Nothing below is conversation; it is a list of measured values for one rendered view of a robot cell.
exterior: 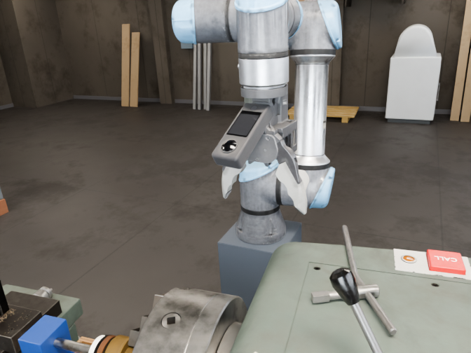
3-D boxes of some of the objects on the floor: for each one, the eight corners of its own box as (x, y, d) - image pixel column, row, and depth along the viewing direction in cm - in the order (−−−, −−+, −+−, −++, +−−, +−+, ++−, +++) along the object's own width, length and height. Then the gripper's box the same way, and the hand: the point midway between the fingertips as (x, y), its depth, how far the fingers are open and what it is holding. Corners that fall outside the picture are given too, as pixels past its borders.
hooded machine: (434, 115, 680) (446, 22, 626) (434, 125, 628) (448, 24, 574) (387, 113, 710) (396, 24, 655) (384, 122, 657) (393, 26, 603)
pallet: (360, 112, 728) (361, 106, 724) (353, 123, 658) (353, 117, 654) (295, 109, 776) (295, 104, 772) (282, 120, 706) (282, 113, 702)
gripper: (336, 82, 61) (331, 201, 68) (226, 79, 71) (232, 183, 78) (317, 93, 54) (314, 223, 61) (198, 87, 64) (207, 200, 71)
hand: (261, 208), depth 67 cm, fingers open, 14 cm apart
